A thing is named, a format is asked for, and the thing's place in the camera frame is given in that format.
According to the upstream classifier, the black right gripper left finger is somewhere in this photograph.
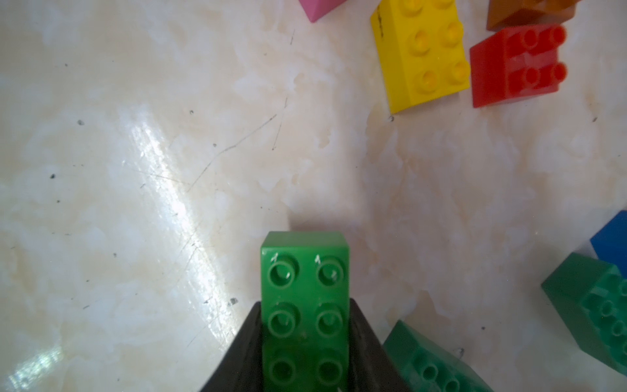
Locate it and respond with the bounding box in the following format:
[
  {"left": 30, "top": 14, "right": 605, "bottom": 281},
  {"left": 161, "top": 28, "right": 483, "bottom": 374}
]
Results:
[{"left": 200, "top": 302, "right": 264, "bottom": 392}]

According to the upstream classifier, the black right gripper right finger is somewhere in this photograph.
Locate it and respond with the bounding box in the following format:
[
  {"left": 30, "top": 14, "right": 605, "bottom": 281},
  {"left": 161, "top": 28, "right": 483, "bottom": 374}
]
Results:
[{"left": 348, "top": 298, "right": 410, "bottom": 392}]

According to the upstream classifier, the bright green brick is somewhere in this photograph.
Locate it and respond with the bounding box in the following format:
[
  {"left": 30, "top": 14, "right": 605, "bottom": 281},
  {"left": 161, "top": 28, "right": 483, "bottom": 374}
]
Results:
[{"left": 261, "top": 231, "right": 349, "bottom": 391}]

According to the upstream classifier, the yellow small brick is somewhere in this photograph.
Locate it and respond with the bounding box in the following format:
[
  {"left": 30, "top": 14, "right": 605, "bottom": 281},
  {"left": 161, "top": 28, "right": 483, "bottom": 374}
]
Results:
[{"left": 371, "top": 0, "right": 470, "bottom": 114}]

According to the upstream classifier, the pink small brick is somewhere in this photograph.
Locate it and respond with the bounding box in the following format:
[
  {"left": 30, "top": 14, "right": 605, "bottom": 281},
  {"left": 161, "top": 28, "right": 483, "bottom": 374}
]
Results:
[{"left": 299, "top": 0, "right": 346, "bottom": 23}]

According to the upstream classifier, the green long brick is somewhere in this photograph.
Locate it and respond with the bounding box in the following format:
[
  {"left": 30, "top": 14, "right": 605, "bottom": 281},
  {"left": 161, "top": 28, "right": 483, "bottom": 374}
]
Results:
[{"left": 383, "top": 320, "right": 491, "bottom": 392}]

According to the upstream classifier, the dark green brick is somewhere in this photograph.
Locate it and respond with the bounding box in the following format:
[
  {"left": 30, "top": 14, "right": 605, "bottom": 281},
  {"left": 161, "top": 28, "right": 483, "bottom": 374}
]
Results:
[{"left": 541, "top": 253, "right": 626, "bottom": 375}]

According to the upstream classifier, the blue square brick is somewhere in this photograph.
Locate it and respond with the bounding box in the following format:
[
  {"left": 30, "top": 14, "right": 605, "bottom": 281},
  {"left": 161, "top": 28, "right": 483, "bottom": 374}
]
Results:
[{"left": 590, "top": 210, "right": 627, "bottom": 278}]

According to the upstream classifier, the small red brick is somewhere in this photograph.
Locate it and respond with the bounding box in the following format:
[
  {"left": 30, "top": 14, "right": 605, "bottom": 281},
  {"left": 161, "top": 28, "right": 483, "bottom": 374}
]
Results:
[{"left": 470, "top": 24, "right": 568, "bottom": 108}]

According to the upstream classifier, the brown small brick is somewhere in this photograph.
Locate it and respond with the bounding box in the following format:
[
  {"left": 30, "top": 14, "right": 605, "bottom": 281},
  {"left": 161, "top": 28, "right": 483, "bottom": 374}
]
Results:
[{"left": 487, "top": 0, "right": 579, "bottom": 32}]

